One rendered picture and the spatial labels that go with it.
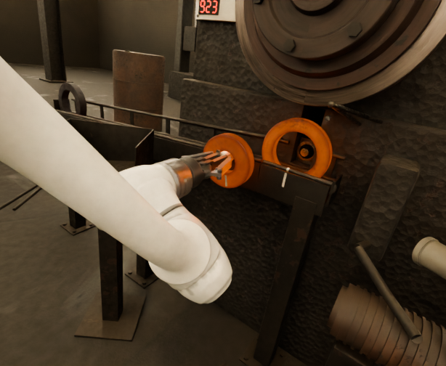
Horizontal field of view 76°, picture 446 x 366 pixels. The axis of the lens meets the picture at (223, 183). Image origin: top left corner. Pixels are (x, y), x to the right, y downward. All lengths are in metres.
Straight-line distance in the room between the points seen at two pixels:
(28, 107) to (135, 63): 3.17
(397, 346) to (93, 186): 0.61
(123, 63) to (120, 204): 3.20
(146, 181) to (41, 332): 0.87
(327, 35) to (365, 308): 0.55
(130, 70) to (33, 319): 2.67
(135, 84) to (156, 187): 2.95
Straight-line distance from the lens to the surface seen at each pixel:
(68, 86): 1.50
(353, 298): 0.70
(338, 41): 0.63
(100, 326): 1.24
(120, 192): 0.31
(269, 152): 0.79
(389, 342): 0.70
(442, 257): 0.65
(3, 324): 1.36
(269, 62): 0.75
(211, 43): 1.06
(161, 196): 0.52
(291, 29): 0.67
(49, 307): 1.36
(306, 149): 0.86
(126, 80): 3.47
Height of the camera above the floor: 0.96
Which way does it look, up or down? 24 degrees down
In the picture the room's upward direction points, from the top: 8 degrees clockwise
